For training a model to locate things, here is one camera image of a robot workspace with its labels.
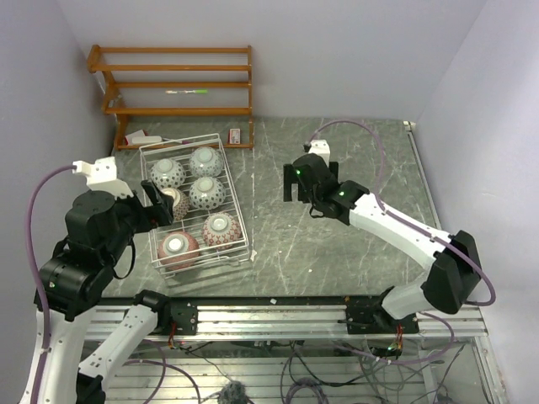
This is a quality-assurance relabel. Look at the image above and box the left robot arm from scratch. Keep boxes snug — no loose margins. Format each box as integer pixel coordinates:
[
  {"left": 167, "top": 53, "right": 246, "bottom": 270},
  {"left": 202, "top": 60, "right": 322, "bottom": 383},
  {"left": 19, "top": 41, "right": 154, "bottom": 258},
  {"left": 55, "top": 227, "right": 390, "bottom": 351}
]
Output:
[{"left": 21, "top": 180, "right": 173, "bottom": 403}]

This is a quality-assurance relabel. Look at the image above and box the brown geometric pattern bowl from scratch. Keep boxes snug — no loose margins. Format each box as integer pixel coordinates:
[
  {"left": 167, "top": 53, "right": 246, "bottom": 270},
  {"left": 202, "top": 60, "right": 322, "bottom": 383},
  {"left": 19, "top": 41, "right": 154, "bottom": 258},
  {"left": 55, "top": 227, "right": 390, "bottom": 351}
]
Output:
[{"left": 162, "top": 188, "right": 190, "bottom": 222}]

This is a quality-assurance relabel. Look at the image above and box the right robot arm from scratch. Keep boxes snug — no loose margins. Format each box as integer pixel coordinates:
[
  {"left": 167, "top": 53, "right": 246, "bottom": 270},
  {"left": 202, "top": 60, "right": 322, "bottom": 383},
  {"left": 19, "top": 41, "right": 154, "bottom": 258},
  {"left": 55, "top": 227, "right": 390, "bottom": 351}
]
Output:
[{"left": 283, "top": 153, "right": 481, "bottom": 333}]

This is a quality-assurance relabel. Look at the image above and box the white petal pattern bowl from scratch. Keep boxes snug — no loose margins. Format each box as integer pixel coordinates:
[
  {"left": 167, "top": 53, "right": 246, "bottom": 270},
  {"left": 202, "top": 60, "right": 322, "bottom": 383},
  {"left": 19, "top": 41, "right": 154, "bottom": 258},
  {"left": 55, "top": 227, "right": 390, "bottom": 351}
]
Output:
[{"left": 189, "top": 146, "right": 224, "bottom": 178}]

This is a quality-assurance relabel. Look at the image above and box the green white pen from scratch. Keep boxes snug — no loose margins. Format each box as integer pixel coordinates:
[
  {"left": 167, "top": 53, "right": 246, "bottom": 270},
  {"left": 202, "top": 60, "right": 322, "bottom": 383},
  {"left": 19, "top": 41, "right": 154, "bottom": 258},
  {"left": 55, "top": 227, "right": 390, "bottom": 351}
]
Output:
[{"left": 165, "top": 88, "right": 208, "bottom": 95}]

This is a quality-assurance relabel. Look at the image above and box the blue floral pattern bowl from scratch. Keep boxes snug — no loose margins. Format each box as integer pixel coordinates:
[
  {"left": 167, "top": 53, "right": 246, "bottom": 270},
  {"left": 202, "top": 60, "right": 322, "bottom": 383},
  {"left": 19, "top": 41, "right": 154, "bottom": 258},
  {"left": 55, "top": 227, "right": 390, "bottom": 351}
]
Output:
[{"left": 189, "top": 177, "right": 226, "bottom": 210}]

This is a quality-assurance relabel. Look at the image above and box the red patterned bowl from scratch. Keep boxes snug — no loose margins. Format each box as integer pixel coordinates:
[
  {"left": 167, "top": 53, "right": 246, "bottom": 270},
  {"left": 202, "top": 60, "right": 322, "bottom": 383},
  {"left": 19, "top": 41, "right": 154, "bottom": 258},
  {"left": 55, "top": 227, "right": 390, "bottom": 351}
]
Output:
[{"left": 157, "top": 231, "right": 200, "bottom": 271}]

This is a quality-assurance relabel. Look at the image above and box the blue triangle pattern bowl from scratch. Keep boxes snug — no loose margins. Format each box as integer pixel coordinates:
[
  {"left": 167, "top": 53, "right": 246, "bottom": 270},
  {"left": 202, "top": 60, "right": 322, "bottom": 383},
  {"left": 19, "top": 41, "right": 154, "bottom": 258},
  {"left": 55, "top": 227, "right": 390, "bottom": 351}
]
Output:
[{"left": 202, "top": 212, "right": 242, "bottom": 251}]

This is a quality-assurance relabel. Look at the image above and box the red white small box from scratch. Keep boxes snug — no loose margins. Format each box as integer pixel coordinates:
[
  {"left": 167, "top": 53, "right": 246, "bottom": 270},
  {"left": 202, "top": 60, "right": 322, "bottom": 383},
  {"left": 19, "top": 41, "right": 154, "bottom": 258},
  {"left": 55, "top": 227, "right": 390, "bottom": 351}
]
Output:
[{"left": 228, "top": 128, "right": 241, "bottom": 145}]

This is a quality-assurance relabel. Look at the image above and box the olive leaf pattern bowl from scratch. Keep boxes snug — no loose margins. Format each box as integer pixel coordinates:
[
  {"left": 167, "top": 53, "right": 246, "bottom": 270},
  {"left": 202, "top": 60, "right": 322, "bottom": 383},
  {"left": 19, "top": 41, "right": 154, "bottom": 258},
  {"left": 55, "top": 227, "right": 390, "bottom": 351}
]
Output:
[{"left": 150, "top": 158, "right": 187, "bottom": 189}]

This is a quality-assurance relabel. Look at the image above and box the aluminium mounting rail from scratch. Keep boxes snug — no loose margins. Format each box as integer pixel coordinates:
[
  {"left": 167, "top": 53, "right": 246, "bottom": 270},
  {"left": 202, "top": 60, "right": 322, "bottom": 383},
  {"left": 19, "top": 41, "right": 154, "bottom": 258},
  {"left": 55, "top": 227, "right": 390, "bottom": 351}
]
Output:
[{"left": 83, "top": 300, "right": 485, "bottom": 342}]

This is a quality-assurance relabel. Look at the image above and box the wooden shelf rack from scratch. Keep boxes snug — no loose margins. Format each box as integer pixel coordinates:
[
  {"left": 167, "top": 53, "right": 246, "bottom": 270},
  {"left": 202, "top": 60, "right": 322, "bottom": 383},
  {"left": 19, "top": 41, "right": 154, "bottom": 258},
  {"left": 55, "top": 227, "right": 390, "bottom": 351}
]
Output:
[{"left": 86, "top": 44, "right": 254, "bottom": 151}]

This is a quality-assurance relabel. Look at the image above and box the white wire dish rack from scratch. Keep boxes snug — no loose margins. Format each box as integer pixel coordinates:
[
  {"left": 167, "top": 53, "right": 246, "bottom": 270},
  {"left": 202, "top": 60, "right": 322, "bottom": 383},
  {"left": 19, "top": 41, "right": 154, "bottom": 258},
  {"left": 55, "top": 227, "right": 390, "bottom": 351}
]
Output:
[{"left": 140, "top": 133, "right": 249, "bottom": 278}]

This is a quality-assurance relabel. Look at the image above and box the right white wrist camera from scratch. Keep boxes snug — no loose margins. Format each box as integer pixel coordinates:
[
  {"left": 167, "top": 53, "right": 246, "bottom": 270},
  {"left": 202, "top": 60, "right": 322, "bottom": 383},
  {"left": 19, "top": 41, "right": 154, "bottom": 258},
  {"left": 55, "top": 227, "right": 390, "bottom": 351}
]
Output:
[{"left": 303, "top": 140, "right": 331, "bottom": 166}]

